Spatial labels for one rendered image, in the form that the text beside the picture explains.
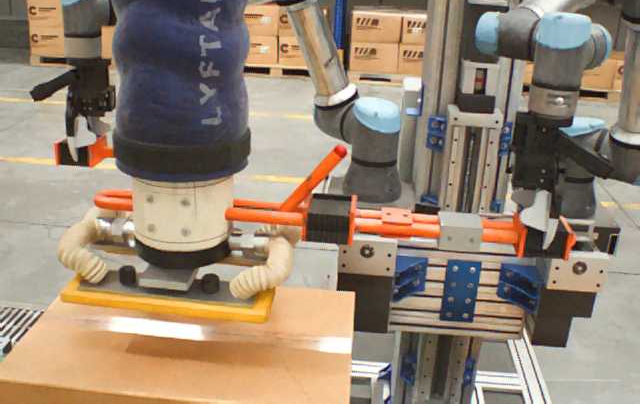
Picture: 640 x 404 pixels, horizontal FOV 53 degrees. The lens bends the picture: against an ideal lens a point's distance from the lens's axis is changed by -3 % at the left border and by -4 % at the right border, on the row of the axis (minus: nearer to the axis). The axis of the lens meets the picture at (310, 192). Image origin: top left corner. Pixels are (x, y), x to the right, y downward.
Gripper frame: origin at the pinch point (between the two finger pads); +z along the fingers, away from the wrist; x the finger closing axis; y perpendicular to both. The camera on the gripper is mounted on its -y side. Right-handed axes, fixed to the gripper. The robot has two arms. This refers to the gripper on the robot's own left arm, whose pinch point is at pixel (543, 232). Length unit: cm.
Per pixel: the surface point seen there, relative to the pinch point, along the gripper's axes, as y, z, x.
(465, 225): 13.5, -1.3, 3.2
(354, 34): 66, 57, -710
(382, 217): 27.0, -1.2, 2.4
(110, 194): 74, 0, 1
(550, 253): -0.8, 2.1, 3.7
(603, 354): -80, 119, -154
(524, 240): 3.9, -0.1, 4.3
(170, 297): 59, 11, 14
